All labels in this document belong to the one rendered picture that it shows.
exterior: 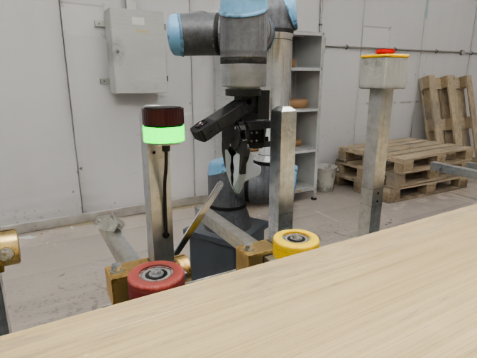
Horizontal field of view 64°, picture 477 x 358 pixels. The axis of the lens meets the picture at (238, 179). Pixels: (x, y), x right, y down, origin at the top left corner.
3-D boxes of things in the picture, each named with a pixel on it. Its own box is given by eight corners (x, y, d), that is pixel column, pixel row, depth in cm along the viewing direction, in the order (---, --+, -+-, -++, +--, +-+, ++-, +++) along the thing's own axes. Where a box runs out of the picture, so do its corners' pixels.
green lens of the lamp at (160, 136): (138, 138, 57) (137, 124, 57) (176, 136, 60) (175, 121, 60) (150, 145, 52) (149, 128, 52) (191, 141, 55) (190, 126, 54)
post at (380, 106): (351, 273, 95) (366, 88, 84) (364, 269, 98) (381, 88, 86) (364, 282, 91) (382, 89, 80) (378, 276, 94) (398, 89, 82)
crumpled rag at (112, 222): (89, 221, 86) (88, 212, 85) (120, 216, 89) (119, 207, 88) (96, 235, 78) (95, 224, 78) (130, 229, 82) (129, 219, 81)
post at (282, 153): (265, 327, 84) (270, 105, 72) (279, 322, 86) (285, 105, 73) (275, 336, 81) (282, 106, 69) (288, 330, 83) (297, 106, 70)
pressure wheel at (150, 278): (126, 332, 59) (121, 264, 56) (176, 317, 62) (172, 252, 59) (141, 366, 52) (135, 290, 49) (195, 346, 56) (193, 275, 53)
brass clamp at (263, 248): (234, 267, 78) (233, 244, 76) (287, 253, 84) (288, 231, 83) (250, 281, 73) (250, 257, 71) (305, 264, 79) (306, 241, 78)
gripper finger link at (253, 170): (264, 193, 80) (265, 150, 77) (239, 197, 77) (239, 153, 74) (256, 190, 82) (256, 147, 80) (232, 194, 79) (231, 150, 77)
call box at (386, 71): (357, 91, 84) (360, 55, 82) (379, 91, 88) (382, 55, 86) (383, 92, 78) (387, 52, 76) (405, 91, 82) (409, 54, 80)
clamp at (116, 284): (106, 293, 65) (104, 266, 64) (182, 273, 71) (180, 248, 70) (114, 310, 60) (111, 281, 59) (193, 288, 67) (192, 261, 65)
